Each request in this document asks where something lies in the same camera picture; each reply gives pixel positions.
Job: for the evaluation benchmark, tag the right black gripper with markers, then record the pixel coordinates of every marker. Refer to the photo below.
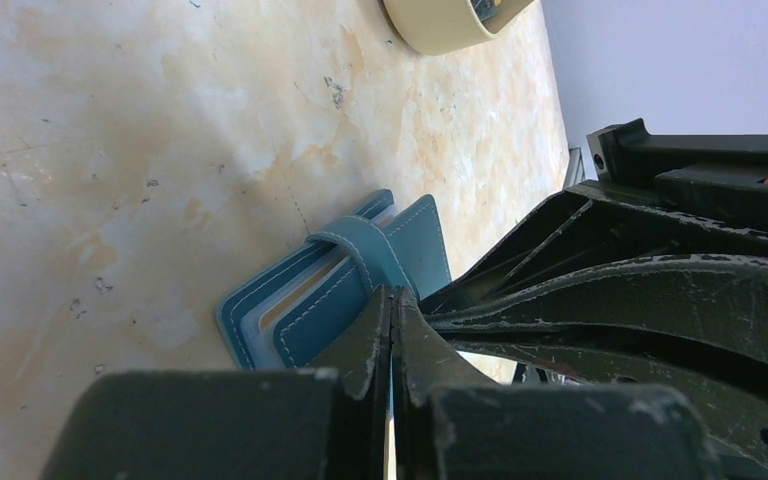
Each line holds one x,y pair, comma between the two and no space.
697,323

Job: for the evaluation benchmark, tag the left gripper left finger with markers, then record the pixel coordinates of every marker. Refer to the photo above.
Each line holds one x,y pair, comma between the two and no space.
358,419

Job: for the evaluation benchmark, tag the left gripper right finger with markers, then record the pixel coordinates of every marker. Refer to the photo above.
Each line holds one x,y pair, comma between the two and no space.
425,368

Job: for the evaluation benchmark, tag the blue leather card holder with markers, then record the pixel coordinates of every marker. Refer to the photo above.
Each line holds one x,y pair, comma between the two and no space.
291,311

